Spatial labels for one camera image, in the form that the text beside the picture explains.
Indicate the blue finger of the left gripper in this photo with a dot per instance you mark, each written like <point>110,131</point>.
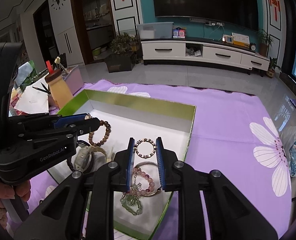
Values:
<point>65,121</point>
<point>86,126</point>

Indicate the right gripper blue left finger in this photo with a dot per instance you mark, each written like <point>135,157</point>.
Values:
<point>130,163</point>

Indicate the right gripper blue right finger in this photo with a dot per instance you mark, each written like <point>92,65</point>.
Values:
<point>160,162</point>

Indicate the silver bangle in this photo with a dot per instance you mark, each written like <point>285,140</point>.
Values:
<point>151,189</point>

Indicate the cream wrist watch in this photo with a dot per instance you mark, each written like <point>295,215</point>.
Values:
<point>100,157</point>

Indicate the jade green pendant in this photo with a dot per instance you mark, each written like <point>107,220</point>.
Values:
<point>131,202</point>

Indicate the person's left hand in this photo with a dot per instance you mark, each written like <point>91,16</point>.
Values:
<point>23,190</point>

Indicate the yellow bear bottle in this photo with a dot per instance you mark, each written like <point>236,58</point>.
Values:
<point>58,87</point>

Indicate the green cardboard box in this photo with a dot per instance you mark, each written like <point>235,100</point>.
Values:
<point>137,116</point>

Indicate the white paper sheet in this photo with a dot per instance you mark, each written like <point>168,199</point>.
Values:
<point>33,101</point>

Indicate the light blue cloth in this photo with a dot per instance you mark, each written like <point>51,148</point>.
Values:
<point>24,71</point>

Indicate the potted plant on floor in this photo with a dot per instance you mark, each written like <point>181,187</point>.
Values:
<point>124,53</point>

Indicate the white TV cabinet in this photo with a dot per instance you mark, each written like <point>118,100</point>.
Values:
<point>205,52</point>

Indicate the clear plastic storage bin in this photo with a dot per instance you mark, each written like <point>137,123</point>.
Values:
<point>157,30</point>

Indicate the blue red QR stand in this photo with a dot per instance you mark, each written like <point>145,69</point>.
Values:
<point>179,32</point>

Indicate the plastic shopping bag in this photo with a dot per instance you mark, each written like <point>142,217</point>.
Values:
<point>288,138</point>

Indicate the small floor plant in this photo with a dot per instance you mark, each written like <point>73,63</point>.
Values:
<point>272,67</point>

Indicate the white yellow calendar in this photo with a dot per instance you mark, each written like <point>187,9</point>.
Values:
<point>241,40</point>

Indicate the small alarm clock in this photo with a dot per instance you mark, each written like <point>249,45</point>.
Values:
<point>252,47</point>

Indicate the potted plant on cabinet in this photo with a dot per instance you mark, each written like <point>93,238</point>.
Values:
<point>265,41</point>

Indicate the black television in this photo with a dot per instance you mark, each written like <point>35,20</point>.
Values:
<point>243,13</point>

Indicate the black wall clock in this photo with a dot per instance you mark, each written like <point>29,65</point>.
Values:
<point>57,4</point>

